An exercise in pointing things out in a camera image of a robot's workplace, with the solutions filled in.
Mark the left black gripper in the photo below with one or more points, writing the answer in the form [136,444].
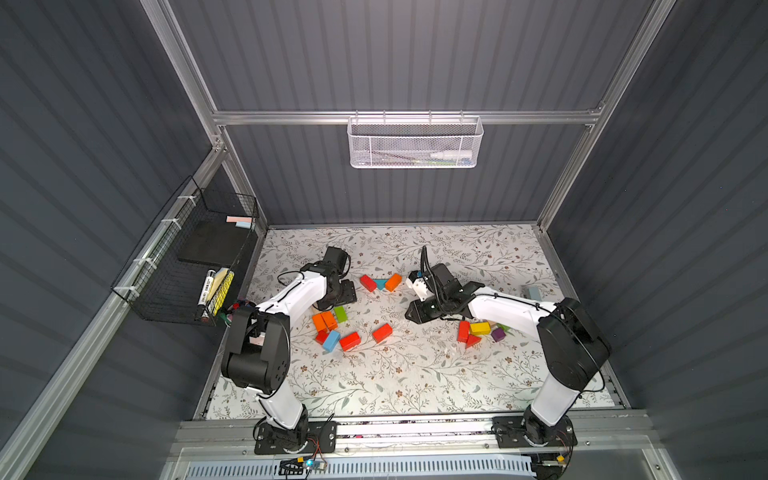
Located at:
[339,293]

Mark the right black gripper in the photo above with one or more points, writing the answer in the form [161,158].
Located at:
[424,309]

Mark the green block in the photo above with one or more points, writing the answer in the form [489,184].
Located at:
[340,314]

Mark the red rectangular block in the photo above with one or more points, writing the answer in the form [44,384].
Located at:
[350,341]
[382,333]

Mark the orange rectangular block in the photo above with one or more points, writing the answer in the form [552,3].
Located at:
[393,282]

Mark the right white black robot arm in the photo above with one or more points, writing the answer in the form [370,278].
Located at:
[574,347]

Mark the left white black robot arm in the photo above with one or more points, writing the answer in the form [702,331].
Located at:
[257,353]

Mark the orange block left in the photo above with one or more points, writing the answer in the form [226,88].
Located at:
[324,321]

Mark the light blue block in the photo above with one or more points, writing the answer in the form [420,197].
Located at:
[332,340]

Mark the yellow block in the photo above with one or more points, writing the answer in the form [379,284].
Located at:
[480,328]

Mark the small red block left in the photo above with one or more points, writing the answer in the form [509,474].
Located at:
[322,336]

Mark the red triangle block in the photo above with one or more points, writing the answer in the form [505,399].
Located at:
[472,340]

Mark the purple block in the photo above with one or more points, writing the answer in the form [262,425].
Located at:
[498,334]

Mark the light blue eraser box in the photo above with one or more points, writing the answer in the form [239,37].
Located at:
[533,293]

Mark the pink pen cup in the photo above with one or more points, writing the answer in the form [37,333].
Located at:
[226,314]

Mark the yellow highlighter pack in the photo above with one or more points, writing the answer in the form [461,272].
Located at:
[218,292]

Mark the white marker in basket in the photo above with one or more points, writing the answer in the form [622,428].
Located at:
[460,158]

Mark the black wire mesh basket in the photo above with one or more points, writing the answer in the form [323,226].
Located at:
[206,229]

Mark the white wire mesh basket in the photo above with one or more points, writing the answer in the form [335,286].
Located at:
[405,142]

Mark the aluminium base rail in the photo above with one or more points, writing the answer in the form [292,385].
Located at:
[595,430]

